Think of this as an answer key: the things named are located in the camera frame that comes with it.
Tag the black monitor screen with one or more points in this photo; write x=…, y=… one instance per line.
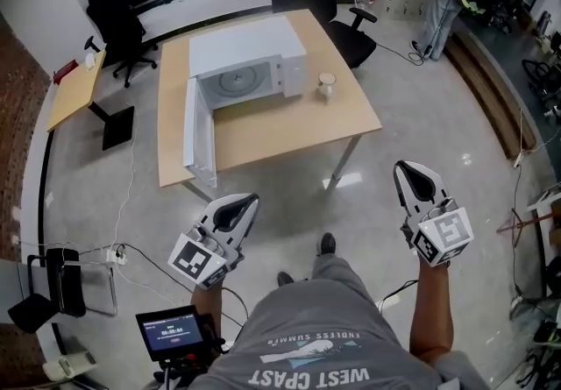
x=173, y=331

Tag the light wooden table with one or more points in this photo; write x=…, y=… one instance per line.
x=280, y=129

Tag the tripod stand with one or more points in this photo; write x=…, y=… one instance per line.
x=517, y=221

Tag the white microwave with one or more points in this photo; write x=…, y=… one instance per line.
x=245, y=42

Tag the red box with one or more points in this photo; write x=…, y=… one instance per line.
x=66, y=71

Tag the person's black left shoe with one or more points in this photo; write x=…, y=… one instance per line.
x=285, y=278

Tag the small yellow table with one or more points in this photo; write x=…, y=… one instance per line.
x=74, y=94

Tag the white tissue pack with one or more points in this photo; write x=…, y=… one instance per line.
x=90, y=61

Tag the black folding chair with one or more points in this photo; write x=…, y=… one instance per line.
x=66, y=283

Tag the beige handheld device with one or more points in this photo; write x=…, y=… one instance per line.
x=66, y=365

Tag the person's black shoe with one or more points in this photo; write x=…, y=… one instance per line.
x=326, y=243
x=285, y=278

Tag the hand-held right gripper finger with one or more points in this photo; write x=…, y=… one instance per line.
x=403, y=195
x=434, y=182

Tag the person in grey shirt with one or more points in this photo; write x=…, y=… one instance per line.
x=315, y=327

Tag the white power strip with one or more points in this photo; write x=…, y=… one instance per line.
x=116, y=256
x=519, y=159

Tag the person's black right shoe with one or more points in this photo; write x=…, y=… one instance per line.
x=326, y=243

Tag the person's right forearm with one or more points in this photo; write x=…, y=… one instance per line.
x=431, y=314

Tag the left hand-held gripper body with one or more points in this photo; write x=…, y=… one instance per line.
x=193, y=259

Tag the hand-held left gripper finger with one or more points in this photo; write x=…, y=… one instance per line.
x=245, y=226
x=212, y=210

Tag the wooden step platform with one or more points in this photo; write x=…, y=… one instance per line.
x=491, y=90

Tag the person's left forearm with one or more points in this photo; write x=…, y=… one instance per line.
x=206, y=302

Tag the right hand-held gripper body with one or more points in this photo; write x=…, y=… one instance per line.
x=445, y=235

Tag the grey trousers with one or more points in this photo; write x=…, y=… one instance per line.
x=328, y=270

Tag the white cup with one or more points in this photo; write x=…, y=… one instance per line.
x=326, y=86

